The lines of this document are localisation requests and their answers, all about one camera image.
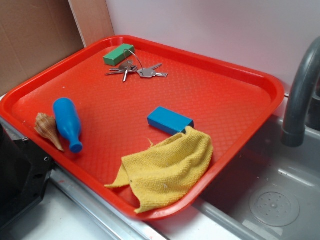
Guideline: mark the blue rectangular block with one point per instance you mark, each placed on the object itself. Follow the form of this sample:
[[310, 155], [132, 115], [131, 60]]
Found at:
[[169, 121]]

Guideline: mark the silver key right bunch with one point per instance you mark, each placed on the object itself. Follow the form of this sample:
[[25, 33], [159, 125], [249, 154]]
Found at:
[[151, 72]]

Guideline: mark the blue plastic bottle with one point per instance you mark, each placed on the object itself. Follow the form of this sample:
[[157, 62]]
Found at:
[[68, 123]]

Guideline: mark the silver key left bunch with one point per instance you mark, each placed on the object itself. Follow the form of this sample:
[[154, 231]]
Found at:
[[125, 68]]

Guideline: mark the brown cardboard panel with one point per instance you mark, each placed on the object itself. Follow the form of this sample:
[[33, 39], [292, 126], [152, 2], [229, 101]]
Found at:
[[36, 34]]

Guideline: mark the green rectangular block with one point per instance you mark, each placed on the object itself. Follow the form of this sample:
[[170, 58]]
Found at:
[[117, 55]]

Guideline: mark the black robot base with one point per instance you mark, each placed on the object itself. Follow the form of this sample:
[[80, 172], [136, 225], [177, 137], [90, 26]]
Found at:
[[25, 170]]

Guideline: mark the brown spiral seashell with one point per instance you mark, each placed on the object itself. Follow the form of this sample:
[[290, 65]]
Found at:
[[46, 127]]

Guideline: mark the yellow microfiber cloth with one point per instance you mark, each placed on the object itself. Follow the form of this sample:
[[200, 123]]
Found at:
[[163, 174]]

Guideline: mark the grey plastic sink basin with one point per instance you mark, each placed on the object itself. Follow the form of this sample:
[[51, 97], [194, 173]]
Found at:
[[222, 212]]

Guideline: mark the grey sink faucet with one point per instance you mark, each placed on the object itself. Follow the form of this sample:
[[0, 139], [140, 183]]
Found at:
[[303, 106]]

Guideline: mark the silver key bunch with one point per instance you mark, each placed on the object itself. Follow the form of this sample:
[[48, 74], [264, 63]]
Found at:
[[151, 72], [125, 68]]

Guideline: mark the red plastic tray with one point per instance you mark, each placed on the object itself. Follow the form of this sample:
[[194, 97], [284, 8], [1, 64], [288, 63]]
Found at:
[[226, 101]]

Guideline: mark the round sink drain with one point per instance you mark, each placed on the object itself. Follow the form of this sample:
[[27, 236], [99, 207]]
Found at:
[[274, 208]]

